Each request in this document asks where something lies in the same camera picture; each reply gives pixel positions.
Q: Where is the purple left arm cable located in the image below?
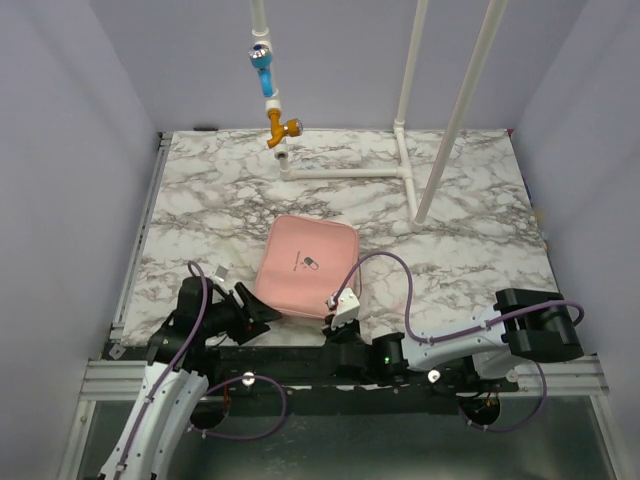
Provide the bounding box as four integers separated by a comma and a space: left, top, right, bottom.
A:
112, 260, 289, 476

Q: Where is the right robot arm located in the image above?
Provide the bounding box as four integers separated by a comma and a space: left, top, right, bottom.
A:
322, 288, 585, 392

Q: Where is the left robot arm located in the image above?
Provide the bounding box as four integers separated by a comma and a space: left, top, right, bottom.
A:
98, 276, 282, 479

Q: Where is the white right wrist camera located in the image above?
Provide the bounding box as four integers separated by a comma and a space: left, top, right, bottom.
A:
325, 287, 360, 330

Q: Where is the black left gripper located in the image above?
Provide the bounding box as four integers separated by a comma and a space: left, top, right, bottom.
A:
201, 283, 282, 345

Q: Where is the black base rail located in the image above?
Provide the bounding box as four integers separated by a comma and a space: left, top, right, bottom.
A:
201, 345, 518, 416

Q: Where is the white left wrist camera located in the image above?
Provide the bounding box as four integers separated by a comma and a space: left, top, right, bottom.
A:
212, 265, 229, 290

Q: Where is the blue valve handle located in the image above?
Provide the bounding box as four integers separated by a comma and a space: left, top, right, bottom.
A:
248, 43, 274, 98

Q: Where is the pink medicine kit case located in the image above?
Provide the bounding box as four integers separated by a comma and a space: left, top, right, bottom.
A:
254, 215, 360, 319

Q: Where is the white PVC pipe frame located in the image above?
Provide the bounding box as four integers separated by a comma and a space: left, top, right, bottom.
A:
249, 0, 508, 232

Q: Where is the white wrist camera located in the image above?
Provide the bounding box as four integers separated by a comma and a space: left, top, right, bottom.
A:
212, 265, 229, 290
325, 287, 360, 330

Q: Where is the orange brass faucet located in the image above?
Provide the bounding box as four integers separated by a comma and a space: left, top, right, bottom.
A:
267, 108, 304, 149

